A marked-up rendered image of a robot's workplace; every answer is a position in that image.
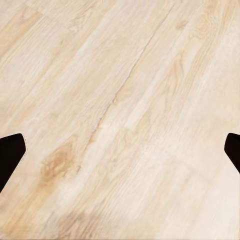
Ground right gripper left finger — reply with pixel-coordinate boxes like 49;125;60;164
0;133;26;193

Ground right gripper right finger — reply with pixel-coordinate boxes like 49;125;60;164
224;133;240;173

